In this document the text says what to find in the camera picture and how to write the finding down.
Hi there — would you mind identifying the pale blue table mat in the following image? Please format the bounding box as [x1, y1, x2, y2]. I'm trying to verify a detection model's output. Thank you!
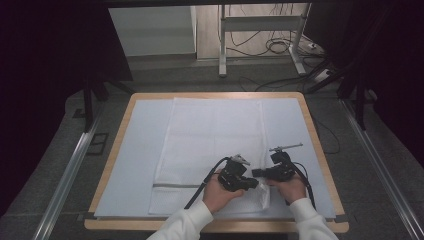
[94, 97, 337, 220]

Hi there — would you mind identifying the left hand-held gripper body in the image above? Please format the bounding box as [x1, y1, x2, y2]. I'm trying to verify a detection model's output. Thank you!
[217, 153, 255, 193]

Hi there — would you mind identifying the person's left hand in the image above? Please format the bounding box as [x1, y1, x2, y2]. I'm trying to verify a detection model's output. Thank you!
[201, 168, 246, 215]

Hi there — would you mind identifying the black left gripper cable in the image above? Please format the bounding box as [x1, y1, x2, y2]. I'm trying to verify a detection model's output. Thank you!
[183, 156, 232, 211]

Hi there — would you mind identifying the metal floor rail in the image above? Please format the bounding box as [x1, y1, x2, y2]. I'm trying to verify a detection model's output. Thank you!
[31, 108, 105, 240]
[339, 99, 424, 240]

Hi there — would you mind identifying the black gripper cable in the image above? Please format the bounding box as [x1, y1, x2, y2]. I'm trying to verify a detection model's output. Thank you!
[183, 156, 232, 211]
[288, 161, 317, 210]

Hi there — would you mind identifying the thin black floor cable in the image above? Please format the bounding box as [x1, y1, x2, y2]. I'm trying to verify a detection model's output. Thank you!
[314, 117, 342, 156]

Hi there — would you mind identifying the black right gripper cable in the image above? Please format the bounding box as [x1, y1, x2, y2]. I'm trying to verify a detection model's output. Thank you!
[288, 161, 317, 210]

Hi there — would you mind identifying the white metal desk frame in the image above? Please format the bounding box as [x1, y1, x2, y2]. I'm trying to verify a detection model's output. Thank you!
[217, 3, 313, 79]

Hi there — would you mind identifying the black floor socket plate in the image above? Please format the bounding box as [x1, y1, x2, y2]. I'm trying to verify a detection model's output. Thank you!
[86, 132, 110, 156]

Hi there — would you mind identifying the person's right hand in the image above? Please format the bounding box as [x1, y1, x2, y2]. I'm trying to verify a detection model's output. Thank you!
[265, 172, 307, 205]

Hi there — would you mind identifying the white cabinet panel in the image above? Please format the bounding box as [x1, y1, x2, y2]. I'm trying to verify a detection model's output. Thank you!
[107, 5, 198, 58]

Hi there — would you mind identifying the white power strip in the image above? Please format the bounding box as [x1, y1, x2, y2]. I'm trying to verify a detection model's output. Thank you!
[312, 67, 334, 83]

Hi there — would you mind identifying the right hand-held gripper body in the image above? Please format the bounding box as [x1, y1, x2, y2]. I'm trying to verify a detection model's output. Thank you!
[265, 142, 304, 183]

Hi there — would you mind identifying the white mesh laundry bag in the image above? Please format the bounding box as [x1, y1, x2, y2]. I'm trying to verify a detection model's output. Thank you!
[147, 97, 272, 216]

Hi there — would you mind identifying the tangle of black floor cables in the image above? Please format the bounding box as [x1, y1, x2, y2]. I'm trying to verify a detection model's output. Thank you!
[226, 3, 323, 58]

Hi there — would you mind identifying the wooden table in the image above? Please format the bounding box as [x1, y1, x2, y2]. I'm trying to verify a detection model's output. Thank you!
[83, 91, 350, 234]

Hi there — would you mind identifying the black stand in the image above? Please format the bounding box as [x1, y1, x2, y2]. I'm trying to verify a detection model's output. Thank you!
[304, 58, 368, 132]
[80, 75, 135, 133]

